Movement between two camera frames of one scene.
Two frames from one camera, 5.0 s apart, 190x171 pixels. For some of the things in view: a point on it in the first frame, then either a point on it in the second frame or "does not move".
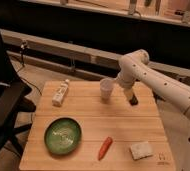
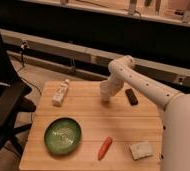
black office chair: x=6 y=99 does not move
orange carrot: x=104 y=148 does not move
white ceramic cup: x=106 y=88 does not move
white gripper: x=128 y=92 to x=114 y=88
